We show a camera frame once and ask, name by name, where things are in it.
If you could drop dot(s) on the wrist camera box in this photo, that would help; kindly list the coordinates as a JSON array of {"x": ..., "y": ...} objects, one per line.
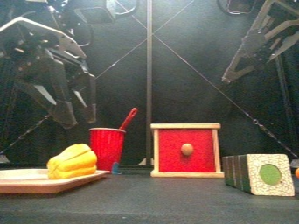
[
  {"x": 98, "y": 13},
  {"x": 238, "y": 5}
]

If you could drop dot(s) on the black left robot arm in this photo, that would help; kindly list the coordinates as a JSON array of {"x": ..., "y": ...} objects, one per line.
[{"x": 58, "y": 11}]

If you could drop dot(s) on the grey vertical frame pole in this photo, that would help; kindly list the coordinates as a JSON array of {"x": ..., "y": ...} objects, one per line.
[{"x": 149, "y": 87}]

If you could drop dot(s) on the green sushi roll block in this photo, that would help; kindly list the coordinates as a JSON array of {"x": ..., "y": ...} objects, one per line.
[{"x": 269, "y": 175}]

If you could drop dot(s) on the orange toy carrot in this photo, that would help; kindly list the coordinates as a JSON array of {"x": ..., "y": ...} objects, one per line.
[{"x": 297, "y": 173}]

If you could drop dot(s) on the grey pole foot bracket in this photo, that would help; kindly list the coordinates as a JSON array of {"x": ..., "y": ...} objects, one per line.
[{"x": 148, "y": 162}]

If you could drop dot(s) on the blue tape piece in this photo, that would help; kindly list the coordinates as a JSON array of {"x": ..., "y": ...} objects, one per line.
[{"x": 115, "y": 169}]

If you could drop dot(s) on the grey frame corner bracket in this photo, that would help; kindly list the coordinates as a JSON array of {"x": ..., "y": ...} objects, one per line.
[
  {"x": 3, "y": 159},
  {"x": 296, "y": 164}
]

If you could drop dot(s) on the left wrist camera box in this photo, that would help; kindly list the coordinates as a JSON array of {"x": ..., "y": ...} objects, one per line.
[{"x": 98, "y": 13}]

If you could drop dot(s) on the wooden box with red drawer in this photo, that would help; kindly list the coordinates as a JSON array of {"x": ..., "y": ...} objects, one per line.
[{"x": 172, "y": 157}]

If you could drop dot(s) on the pink plastic tray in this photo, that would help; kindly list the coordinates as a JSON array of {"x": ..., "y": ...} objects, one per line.
[{"x": 23, "y": 182}]

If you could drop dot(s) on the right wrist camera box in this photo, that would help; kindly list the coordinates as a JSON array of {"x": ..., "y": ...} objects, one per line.
[{"x": 238, "y": 5}]

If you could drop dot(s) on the dark vertical frame post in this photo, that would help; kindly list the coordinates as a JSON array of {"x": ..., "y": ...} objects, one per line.
[{"x": 285, "y": 96}]

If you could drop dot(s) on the yellow bell pepper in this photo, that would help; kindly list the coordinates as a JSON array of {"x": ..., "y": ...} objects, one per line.
[{"x": 73, "y": 163}]

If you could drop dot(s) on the red plastic cup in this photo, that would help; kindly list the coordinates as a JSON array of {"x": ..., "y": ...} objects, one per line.
[{"x": 107, "y": 148}]

